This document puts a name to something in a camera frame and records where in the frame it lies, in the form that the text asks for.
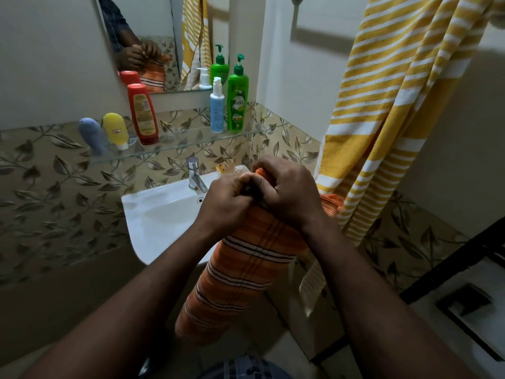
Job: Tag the person's left hand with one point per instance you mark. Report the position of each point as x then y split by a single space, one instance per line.
223 207

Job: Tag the person's right hand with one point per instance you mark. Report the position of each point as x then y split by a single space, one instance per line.
294 193

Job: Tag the person's left fingers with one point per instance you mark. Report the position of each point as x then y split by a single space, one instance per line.
238 185

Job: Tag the person's right fingers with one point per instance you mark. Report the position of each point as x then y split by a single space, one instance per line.
260 185

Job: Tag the orange striped towel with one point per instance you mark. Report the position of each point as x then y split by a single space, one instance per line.
244 268

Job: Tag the person's left forearm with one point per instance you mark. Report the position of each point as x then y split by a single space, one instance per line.
130 307

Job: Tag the person's right forearm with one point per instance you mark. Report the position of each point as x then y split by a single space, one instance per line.
374 311

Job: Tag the orange yellow soap packet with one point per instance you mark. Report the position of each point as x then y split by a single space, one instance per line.
225 166

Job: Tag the chrome faucet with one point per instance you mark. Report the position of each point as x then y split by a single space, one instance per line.
194 175

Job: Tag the white ceramic sink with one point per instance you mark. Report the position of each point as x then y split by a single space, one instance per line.
165 217

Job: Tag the white blue pump bottle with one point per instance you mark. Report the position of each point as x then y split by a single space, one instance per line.
217 108

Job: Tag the green pump bottle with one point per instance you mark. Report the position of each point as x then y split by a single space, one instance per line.
237 98

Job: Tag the red shampoo bottle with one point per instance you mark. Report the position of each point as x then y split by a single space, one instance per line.
143 114

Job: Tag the yellow squeeze tube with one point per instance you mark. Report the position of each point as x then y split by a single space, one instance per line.
116 129

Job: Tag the grey-blue squeeze tube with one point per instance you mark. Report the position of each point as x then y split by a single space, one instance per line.
92 134

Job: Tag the yellow white striped towel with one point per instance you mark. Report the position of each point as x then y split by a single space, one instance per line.
394 94

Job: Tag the person's plaid shorts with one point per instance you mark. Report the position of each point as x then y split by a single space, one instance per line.
244 369

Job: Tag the glass wall shelf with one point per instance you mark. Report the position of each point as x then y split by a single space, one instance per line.
177 140

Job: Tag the wall mirror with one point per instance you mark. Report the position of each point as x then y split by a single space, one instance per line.
157 19

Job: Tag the black door frame bar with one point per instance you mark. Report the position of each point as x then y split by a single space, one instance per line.
453 264

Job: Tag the black square frame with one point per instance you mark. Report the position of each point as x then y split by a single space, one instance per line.
463 301

